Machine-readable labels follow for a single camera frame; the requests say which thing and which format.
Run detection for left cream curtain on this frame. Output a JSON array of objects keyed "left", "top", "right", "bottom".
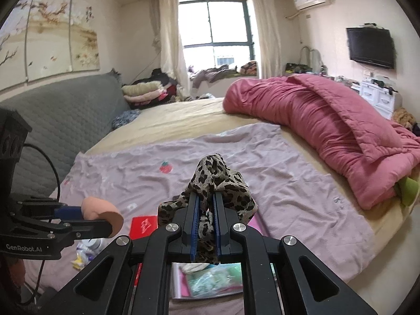
[{"left": 150, "top": 0, "right": 191, "bottom": 99}]

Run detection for pink book tray box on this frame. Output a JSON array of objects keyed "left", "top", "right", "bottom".
[{"left": 170, "top": 210, "right": 274, "bottom": 300}]

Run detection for white purple snack packet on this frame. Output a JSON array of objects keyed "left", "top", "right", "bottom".
[{"left": 71, "top": 241, "right": 96, "bottom": 271}]

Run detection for blue patterned cloth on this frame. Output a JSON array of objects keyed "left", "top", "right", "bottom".
[{"left": 112, "top": 109, "right": 141, "bottom": 130}]

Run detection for white round tin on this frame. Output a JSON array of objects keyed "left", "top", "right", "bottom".
[{"left": 80, "top": 238, "right": 106, "bottom": 256}]

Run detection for pink red quilt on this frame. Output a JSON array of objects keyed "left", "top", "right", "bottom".
[{"left": 223, "top": 74, "right": 419, "bottom": 210}]

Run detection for purple strawberry print blanket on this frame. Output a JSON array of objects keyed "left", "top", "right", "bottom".
[{"left": 40, "top": 123, "right": 373, "bottom": 314}]

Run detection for leopard print cloth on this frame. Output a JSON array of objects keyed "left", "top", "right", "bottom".
[{"left": 158, "top": 154, "right": 258, "bottom": 265}]

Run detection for right cream curtain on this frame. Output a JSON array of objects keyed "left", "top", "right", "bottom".
[{"left": 252, "top": 0, "right": 282, "bottom": 79}]

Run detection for window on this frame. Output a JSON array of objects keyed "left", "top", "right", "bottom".
[{"left": 179, "top": 0, "right": 255, "bottom": 71}]

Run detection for floral white scrunchie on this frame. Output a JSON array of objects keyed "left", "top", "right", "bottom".
[{"left": 179, "top": 263, "right": 210, "bottom": 275}]

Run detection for green pillow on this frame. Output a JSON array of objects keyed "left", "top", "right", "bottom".
[{"left": 394, "top": 177, "right": 419, "bottom": 207}]

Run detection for black wall television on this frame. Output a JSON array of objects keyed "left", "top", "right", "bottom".
[{"left": 346, "top": 27, "right": 395, "bottom": 70}]

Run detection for clothes pile on sill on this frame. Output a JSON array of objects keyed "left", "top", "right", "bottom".
[{"left": 192, "top": 60, "right": 258, "bottom": 88}]

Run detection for black cable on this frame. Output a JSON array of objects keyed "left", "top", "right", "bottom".
[{"left": 20, "top": 142, "right": 61, "bottom": 204}]

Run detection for wall painting panels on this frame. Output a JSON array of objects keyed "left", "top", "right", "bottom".
[{"left": 1, "top": 0, "right": 100, "bottom": 90}]

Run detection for folded blankets stack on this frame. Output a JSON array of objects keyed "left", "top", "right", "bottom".
[{"left": 121, "top": 80, "right": 169, "bottom": 105}]

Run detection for air conditioner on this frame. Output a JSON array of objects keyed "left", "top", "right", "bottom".
[{"left": 294, "top": 0, "right": 330, "bottom": 12}]

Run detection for green tissue packet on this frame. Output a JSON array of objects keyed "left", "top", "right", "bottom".
[{"left": 185, "top": 263, "right": 243, "bottom": 298}]

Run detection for white drawer cabinet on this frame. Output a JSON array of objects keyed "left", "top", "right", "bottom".
[{"left": 360, "top": 81, "right": 402, "bottom": 119}]

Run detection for red tissue pack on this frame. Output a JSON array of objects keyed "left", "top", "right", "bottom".
[{"left": 128, "top": 215, "right": 159, "bottom": 286}]

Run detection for cream curtain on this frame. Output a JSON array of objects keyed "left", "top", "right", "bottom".
[
  {"left": 252, "top": 0, "right": 282, "bottom": 79},
  {"left": 150, "top": 0, "right": 191, "bottom": 99}
]

